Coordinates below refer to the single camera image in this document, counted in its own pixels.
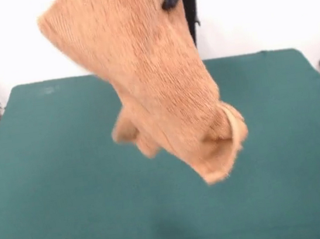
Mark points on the tan terry towel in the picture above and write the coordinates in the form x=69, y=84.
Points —
x=158, y=81

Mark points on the dark green table cloth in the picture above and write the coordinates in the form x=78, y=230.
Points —
x=71, y=210

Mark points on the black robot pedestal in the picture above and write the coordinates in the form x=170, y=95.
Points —
x=193, y=12

